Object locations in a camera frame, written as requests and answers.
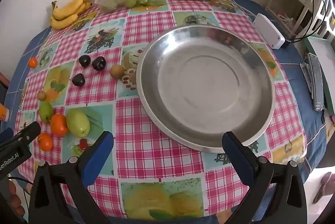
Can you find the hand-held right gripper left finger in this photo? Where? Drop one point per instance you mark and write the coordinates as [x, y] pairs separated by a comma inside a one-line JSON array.
[[99, 156]]

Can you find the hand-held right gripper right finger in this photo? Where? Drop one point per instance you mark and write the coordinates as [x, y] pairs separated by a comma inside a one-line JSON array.
[[236, 158]]

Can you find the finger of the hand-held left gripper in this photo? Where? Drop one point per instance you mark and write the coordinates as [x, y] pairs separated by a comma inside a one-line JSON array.
[[31, 131], [5, 135]]

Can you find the medium orange tangerine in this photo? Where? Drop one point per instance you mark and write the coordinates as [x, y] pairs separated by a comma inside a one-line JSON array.
[[45, 142]]

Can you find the small green guava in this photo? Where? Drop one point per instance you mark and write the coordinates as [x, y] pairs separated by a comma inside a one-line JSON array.
[[46, 112]]

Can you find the large orange tangerine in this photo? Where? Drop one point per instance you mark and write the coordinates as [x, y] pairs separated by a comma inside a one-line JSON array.
[[59, 125]]

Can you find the small brown kiwi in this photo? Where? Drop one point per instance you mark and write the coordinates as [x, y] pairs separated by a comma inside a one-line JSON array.
[[41, 95]]

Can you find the large green guava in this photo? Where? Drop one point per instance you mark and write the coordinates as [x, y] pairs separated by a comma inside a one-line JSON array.
[[78, 123]]

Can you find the small orange tangerine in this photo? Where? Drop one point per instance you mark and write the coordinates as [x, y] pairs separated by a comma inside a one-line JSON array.
[[32, 62]]

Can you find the dark purple plum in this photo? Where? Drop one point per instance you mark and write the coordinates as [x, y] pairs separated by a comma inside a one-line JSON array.
[[84, 61], [78, 80], [99, 63]]

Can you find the round steel plate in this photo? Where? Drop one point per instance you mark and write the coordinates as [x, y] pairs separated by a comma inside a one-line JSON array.
[[209, 87]]

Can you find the large brown kiwi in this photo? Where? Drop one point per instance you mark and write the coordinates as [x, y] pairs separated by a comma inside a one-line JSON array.
[[117, 72]]

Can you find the person's left hand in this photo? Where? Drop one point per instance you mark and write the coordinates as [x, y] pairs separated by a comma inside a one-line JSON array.
[[16, 200]]

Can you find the orange and white cup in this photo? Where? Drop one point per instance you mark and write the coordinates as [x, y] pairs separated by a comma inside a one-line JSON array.
[[3, 114]]

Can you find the red brown chair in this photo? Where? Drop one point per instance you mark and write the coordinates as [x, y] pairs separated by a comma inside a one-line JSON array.
[[3, 80]]

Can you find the pink checkered printed tablecloth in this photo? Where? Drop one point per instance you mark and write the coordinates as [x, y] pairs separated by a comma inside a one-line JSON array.
[[157, 148]]

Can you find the brown slipper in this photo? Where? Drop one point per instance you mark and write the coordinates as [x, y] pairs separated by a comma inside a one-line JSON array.
[[324, 184]]

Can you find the yellow banana bunch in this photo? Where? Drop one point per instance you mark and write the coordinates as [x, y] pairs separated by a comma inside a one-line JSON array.
[[65, 21]]

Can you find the white power strip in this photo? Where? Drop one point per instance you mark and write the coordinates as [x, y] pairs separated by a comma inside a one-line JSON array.
[[267, 30]]

